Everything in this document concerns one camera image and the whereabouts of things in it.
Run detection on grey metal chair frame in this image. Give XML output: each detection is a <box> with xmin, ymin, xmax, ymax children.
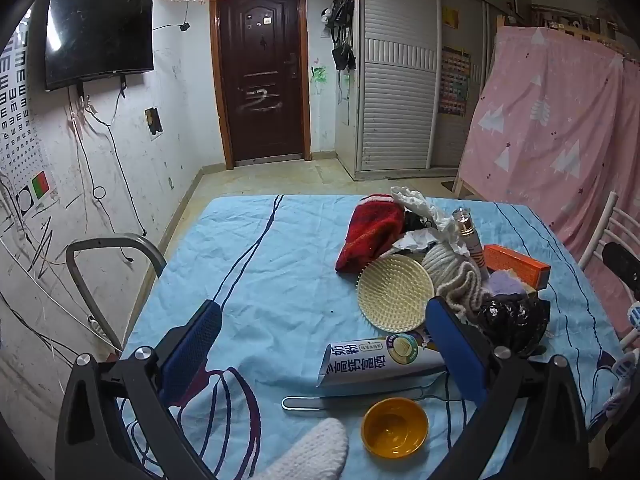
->
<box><xmin>65</xmin><ymin>232</ymin><xmax>168</xmax><ymax>353</ymax></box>

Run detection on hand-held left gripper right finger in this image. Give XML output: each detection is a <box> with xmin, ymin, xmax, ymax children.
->
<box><xmin>425</xmin><ymin>296</ymin><xmax>591</xmax><ymax>480</ymax></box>

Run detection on hanging black bags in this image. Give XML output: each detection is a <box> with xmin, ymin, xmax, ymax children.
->
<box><xmin>320</xmin><ymin>0</ymin><xmax>357</xmax><ymax>73</ymax></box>

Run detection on person's right hand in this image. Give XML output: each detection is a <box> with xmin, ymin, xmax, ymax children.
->
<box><xmin>602</xmin><ymin>302</ymin><xmax>640</xmax><ymax>421</ymax></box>

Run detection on eye chart wall poster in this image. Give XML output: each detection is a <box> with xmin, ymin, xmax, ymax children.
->
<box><xmin>0</xmin><ymin>25</ymin><xmax>53</xmax><ymax>211</ymax></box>

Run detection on white tissue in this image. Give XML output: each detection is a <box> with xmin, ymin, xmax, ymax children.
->
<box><xmin>392</xmin><ymin>220</ymin><xmax>468</xmax><ymax>256</ymax></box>

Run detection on light blue tablecloth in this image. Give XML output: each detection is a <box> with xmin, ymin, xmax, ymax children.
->
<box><xmin>117</xmin><ymin>194</ymin><xmax>631</xmax><ymax>480</ymax></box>

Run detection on dark brown door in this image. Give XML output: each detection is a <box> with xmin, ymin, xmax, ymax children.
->
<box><xmin>209</xmin><ymin>0</ymin><xmax>312</xmax><ymax>170</ymax></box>

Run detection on orange bowl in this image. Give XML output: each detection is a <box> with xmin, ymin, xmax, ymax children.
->
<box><xmin>361</xmin><ymin>397</ymin><xmax>430</xmax><ymax>458</ymax></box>

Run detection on person's left hand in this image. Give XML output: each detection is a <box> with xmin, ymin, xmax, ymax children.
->
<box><xmin>255</xmin><ymin>417</ymin><xmax>349</xmax><ymax>480</ymax></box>

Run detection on white milk powder packet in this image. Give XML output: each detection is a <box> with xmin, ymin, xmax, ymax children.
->
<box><xmin>316</xmin><ymin>332</ymin><xmax>448</xmax><ymax>389</ymax></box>

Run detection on white metal chair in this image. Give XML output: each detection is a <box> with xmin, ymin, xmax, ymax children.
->
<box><xmin>577</xmin><ymin>191</ymin><xmax>640</xmax><ymax>356</ymax></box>

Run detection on black plastic bag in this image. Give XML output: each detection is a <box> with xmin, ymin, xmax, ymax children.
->
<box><xmin>475</xmin><ymin>292</ymin><xmax>552</xmax><ymax>358</ymax></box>

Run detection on black wall television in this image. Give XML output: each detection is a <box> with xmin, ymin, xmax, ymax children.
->
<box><xmin>45</xmin><ymin>0</ymin><xmax>155</xmax><ymax>92</ymax></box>

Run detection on orange box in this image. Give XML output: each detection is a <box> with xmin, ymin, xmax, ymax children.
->
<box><xmin>482</xmin><ymin>244</ymin><xmax>552</xmax><ymax>291</ymax></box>

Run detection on metal tongs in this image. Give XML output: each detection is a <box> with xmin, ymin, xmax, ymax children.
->
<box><xmin>281</xmin><ymin>392</ymin><xmax>451</xmax><ymax>413</ymax></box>

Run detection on purple cloth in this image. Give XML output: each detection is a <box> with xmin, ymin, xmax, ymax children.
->
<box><xmin>486</xmin><ymin>270</ymin><xmax>530</xmax><ymax>298</ymax></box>

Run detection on white lace cloth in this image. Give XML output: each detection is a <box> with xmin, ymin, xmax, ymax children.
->
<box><xmin>390</xmin><ymin>186</ymin><xmax>441</xmax><ymax>223</ymax></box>

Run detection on cream knitted scarf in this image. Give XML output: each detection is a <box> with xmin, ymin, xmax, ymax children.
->
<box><xmin>421</xmin><ymin>242</ymin><xmax>485</xmax><ymax>323</ymax></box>

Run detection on white slatted wardrobe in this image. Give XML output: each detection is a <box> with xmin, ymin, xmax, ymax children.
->
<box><xmin>352</xmin><ymin>0</ymin><xmax>531</xmax><ymax>181</ymax></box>

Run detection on black cloth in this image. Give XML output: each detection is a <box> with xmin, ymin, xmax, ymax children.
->
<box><xmin>402</xmin><ymin>210</ymin><xmax>436</xmax><ymax>241</ymax></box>

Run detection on colourful grid poster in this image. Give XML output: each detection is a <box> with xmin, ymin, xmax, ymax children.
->
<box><xmin>438</xmin><ymin>46</ymin><xmax>472</xmax><ymax>117</ymax></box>

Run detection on pink tree print curtain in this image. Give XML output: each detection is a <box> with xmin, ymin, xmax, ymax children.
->
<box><xmin>457</xmin><ymin>25</ymin><xmax>640</xmax><ymax>341</ymax></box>

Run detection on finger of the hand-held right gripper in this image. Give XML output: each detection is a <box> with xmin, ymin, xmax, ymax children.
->
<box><xmin>602</xmin><ymin>242</ymin><xmax>640</xmax><ymax>306</ymax></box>

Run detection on red knitted hat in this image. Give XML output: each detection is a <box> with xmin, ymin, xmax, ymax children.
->
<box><xmin>335</xmin><ymin>195</ymin><xmax>407</xmax><ymax>273</ymax></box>

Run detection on cream round massage brush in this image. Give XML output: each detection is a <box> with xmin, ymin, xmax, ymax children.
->
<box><xmin>356</xmin><ymin>254</ymin><xmax>436</xmax><ymax>333</ymax></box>

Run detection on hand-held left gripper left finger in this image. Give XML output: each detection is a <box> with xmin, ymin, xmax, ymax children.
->
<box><xmin>55</xmin><ymin>299</ymin><xmax>223</xmax><ymax>480</ymax></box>

